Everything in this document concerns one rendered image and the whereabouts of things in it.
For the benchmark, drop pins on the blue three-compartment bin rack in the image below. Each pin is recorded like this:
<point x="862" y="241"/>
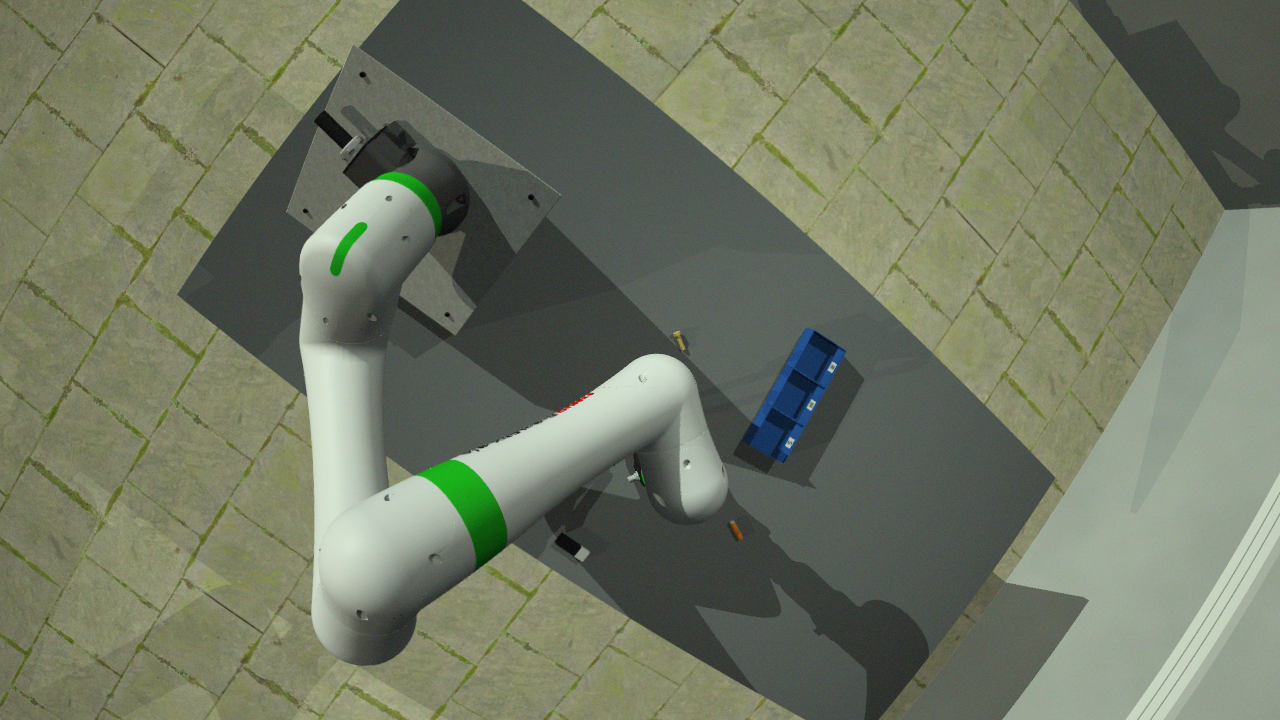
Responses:
<point x="811" y="357"/>

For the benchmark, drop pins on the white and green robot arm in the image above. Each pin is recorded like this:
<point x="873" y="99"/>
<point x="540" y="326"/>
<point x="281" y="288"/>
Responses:
<point x="380" y="562"/>

